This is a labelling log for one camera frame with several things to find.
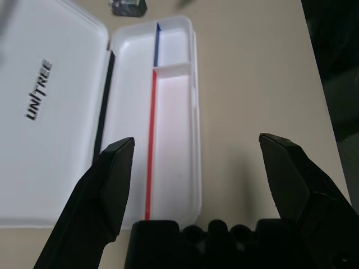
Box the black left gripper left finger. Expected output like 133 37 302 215
42 136 136 269

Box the white plastic pencil case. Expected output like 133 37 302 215
0 0 203 230

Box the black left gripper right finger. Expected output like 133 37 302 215
258 133 359 253

